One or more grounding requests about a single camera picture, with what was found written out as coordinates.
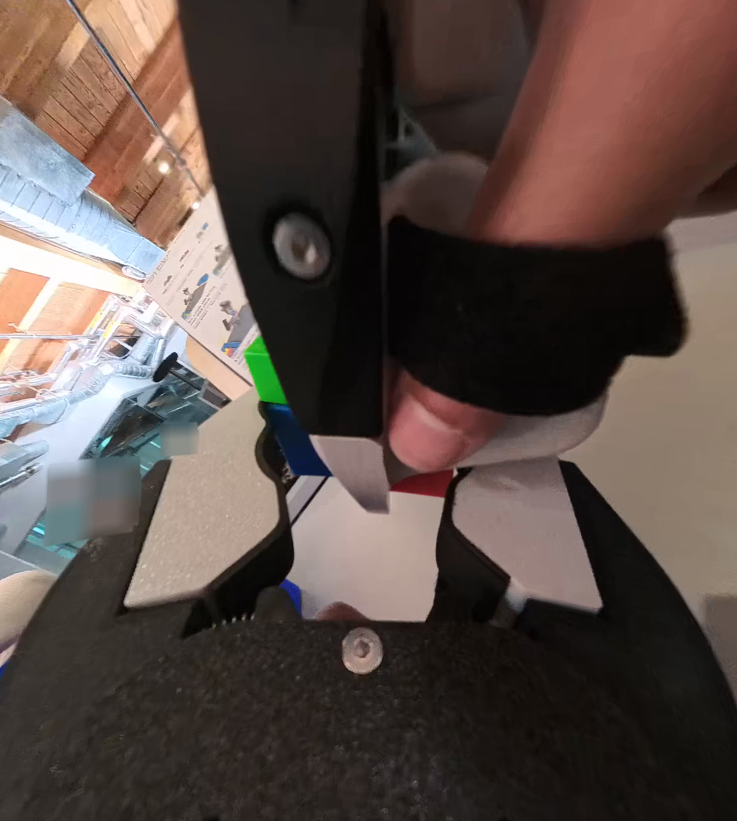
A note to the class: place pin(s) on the printed instruction sheet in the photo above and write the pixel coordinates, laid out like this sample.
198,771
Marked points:
202,282

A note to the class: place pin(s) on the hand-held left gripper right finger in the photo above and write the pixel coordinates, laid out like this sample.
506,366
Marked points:
535,533

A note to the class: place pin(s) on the red mega block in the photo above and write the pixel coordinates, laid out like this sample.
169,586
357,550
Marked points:
422,484

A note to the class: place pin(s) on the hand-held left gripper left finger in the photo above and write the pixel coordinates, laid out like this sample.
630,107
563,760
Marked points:
202,526

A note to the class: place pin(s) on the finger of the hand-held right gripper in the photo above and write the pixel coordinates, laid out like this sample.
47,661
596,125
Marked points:
362,468

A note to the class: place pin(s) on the person's right hand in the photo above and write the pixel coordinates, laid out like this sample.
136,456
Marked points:
625,116

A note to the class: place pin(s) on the blue mega block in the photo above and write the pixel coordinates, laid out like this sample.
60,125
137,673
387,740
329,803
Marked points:
294,443

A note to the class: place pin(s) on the green mega block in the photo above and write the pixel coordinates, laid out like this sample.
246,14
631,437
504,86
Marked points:
266,372

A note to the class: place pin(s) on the silver ventilation duct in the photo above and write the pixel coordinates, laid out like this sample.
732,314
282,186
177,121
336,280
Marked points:
48,167

